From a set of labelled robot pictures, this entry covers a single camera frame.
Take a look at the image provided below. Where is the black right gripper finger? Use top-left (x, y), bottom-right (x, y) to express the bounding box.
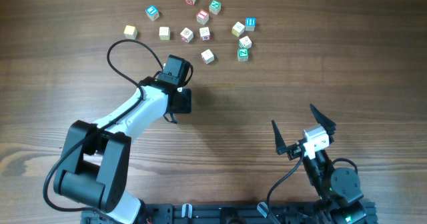
top-left (272, 120), bottom-right (287, 155)
top-left (310, 103), bottom-right (336, 135)

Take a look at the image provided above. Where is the red drawing wooden block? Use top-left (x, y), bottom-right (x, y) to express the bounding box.
top-left (180, 27), bottom-right (194, 43)

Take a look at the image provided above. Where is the yellow edged wooden block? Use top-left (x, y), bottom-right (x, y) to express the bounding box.
top-left (159, 27), bottom-right (171, 41)

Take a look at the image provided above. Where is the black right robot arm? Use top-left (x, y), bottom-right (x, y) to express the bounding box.
top-left (266, 104), bottom-right (367, 223)

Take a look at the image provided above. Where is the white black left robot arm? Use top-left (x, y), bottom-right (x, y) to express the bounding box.
top-left (46, 55), bottom-right (193, 223)

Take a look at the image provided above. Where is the white red A block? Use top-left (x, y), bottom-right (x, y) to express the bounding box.
top-left (201, 49), bottom-right (215, 64)

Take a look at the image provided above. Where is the white red picture block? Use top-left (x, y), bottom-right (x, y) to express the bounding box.
top-left (199, 27), bottom-right (211, 41)

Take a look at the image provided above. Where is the green Z wooden block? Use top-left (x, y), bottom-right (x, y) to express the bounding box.
top-left (238, 49), bottom-right (249, 61)

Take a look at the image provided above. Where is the plain yellowish wooden block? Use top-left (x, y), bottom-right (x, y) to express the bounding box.
top-left (123, 25), bottom-right (137, 40)

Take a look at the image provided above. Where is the white green sided block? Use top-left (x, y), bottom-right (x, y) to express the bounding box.
top-left (239, 36), bottom-right (252, 49)

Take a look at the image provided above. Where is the red I wooden block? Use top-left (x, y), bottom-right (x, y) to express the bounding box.
top-left (196, 9), bottom-right (209, 25)

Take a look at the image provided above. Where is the yellow sided wooden block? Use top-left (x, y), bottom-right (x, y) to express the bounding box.
top-left (232, 21), bottom-right (246, 37)

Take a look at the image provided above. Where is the blue letter wooden block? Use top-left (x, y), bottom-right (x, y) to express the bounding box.
top-left (145, 5), bottom-right (159, 21)

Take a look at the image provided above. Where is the green N wooden block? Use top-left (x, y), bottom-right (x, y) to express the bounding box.
top-left (209, 0), bottom-right (222, 15)

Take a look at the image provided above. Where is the blue H wooden block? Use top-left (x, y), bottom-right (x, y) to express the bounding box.
top-left (245, 17), bottom-right (256, 31)

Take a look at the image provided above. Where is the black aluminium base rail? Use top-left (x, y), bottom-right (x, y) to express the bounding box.
top-left (79, 200), bottom-right (380, 224)

